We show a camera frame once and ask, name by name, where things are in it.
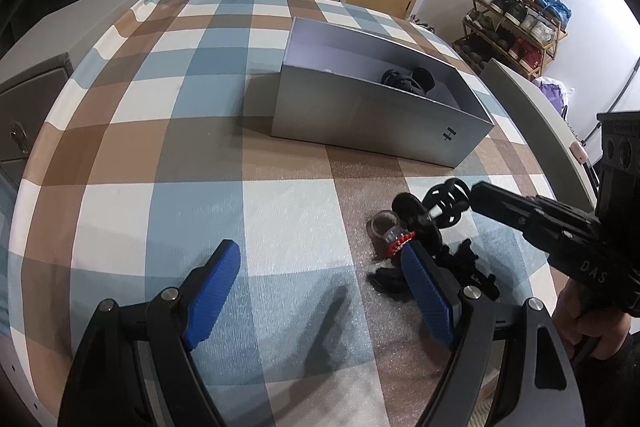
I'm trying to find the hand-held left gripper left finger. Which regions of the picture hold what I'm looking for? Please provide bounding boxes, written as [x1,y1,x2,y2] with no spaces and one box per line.
[57,239,242,427]

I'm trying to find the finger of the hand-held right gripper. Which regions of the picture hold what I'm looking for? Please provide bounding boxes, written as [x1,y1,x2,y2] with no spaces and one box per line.
[500,216,577,259]
[469,180,601,239]

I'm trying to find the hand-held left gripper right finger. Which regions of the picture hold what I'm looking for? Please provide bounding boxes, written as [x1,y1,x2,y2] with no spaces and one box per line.
[400,241,587,427]

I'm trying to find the pile of black hair clips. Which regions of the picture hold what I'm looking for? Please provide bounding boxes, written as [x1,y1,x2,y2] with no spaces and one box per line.
[366,237,501,304]

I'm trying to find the black spiral hair tie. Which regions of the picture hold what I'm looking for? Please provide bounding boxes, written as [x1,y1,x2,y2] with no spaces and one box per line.
[424,179,472,229]

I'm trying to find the silver cardboard box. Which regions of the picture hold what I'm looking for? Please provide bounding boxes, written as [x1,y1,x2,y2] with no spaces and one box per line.
[271,17,496,168]

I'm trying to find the person's right hand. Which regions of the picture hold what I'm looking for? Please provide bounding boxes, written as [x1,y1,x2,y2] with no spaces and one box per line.
[552,278,634,360]

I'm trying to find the purple bag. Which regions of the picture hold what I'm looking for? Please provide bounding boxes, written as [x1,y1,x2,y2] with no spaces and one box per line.
[532,77,571,121]

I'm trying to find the checked tablecloth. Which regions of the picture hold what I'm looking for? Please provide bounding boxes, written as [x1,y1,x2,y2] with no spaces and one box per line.
[7,0,571,427]

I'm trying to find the rows of racked shoes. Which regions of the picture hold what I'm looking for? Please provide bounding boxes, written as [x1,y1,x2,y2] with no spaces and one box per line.
[456,0,571,76]

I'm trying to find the clear hair ring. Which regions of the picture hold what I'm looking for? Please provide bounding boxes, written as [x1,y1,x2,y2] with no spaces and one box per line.
[366,209,402,254]

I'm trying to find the grey nightstand with handle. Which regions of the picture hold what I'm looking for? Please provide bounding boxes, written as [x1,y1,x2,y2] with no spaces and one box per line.
[0,0,164,188]

